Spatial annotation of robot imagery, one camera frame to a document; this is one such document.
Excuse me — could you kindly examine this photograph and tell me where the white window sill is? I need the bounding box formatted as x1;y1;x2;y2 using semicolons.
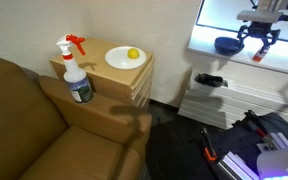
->
187;24;288;78

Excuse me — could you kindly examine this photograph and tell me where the yellow lemon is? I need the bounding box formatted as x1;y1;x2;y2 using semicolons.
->
127;47;141;60

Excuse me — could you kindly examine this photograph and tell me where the wooden drawer cabinet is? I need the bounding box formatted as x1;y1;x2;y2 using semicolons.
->
49;37;156;111

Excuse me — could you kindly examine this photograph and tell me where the red handled black clamp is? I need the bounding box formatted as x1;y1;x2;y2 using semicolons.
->
243;109;276;152

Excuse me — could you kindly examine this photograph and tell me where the white round plate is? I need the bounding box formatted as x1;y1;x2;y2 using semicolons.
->
104;45;148;71

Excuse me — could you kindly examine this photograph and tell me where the orange handled clamp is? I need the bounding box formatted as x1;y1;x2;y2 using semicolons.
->
200;127;218;164

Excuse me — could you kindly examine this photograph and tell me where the orange white pill bottle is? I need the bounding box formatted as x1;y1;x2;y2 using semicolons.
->
251;44;271;64

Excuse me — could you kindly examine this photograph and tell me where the aluminium profile rail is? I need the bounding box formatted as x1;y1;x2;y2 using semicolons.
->
256;132;288;153
217;151;260;180

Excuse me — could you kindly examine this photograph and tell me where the brown sofa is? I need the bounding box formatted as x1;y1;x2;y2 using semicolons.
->
0;57;154;180

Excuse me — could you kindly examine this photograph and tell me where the black perforated base board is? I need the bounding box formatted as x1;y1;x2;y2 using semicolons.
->
197;112;288;180

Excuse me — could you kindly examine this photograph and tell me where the spray bottle with red trigger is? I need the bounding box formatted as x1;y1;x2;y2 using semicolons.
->
56;33;95;104

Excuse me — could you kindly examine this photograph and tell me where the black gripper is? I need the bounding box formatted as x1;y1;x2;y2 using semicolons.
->
235;21;282;52

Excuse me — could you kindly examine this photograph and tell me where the wooden drawer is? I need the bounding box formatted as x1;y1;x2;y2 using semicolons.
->
130;55;156;96

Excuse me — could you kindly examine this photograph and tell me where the black object on radiator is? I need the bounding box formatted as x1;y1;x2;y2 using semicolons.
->
194;72;225;89

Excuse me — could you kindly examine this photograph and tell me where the dark blue bowl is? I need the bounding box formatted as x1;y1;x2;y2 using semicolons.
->
214;36;246;57

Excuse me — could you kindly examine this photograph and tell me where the white wall radiator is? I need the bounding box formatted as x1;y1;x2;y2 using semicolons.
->
177;69;288;134

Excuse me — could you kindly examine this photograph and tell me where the white window blind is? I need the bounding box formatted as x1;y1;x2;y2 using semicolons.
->
197;0;288;45

